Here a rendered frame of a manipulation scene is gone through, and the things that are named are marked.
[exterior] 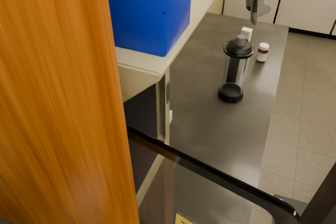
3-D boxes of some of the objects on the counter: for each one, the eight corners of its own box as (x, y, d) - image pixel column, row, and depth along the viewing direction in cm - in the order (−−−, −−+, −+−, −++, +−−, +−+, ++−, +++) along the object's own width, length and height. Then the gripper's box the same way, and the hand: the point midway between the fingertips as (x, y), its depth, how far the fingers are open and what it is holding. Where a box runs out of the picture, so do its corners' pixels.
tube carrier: (217, 83, 122) (223, 38, 108) (243, 85, 121) (253, 40, 107) (216, 100, 114) (223, 54, 100) (244, 103, 113) (255, 56, 99)
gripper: (285, -41, 76) (277, 27, 91) (272, -61, 85) (266, 3, 101) (252, -35, 77) (249, 31, 92) (242, -56, 86) (241, 7, 102)
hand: (249, 15), depth 96 cm, fingers open, 8 cm apart
